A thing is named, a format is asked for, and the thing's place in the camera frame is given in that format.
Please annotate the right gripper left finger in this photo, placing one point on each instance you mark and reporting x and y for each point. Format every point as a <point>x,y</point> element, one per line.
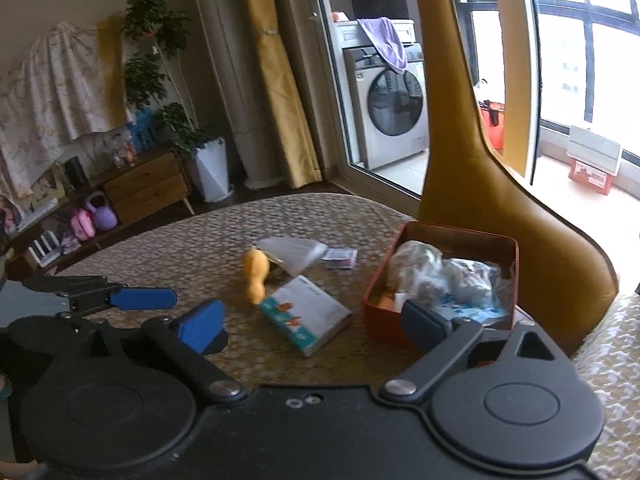
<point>184,343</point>

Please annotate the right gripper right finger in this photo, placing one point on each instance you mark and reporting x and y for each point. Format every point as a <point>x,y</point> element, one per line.
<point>444,344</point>

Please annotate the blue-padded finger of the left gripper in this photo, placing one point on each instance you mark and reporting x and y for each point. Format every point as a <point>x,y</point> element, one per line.
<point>95,293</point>

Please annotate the red rectangular tin box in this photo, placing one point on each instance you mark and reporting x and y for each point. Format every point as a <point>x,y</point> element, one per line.
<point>382,319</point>

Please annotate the pink kettlebell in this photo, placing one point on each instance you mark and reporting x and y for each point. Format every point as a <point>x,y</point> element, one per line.
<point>82,225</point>

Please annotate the crumpled plastic bags in box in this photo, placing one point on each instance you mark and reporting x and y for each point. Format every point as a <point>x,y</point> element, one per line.
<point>451,287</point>

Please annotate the purple kettlebell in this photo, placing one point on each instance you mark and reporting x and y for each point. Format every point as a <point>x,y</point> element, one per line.
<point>102,215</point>

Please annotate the white teal tissue pack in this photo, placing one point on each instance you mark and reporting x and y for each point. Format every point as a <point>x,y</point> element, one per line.
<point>305,313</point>

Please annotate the small white sachet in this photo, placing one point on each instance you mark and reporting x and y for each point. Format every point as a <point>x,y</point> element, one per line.
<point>340,258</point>

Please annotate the wooden drawer cabinet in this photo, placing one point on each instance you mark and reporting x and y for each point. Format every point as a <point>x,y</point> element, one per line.
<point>153,182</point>

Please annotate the tan leather giraffe stool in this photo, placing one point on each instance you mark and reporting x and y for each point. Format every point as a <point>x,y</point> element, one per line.
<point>567,282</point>

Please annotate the houndstooth sofa cushion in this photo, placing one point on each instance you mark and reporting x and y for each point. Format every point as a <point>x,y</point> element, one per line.
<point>609,361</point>

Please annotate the white plant pot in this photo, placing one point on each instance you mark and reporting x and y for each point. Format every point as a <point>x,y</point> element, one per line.
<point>211,167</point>

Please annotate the floral cloth cover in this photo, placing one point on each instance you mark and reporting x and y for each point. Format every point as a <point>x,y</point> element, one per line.
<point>69,84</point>

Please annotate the red crate on balcony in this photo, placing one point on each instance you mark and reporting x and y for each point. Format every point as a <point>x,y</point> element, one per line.
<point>590,177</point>

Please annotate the red bucket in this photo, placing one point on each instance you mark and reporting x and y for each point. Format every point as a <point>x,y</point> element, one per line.
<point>493,115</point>

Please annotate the white washing machine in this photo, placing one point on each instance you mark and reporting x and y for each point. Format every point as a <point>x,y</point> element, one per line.
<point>390,108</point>

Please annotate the yellow curtain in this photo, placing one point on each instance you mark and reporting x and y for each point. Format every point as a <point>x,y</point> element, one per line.
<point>300,158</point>

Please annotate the white box on crate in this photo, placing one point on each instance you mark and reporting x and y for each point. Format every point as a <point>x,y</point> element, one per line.
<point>594,150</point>

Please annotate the green potted tree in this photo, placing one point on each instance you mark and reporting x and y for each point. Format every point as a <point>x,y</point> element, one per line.
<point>153,74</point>

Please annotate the purple cloth on washer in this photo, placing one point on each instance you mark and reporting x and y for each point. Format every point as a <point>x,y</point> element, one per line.
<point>384,38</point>

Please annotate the white tower air conditioner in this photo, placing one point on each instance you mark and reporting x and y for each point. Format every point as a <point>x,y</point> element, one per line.
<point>230,43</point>

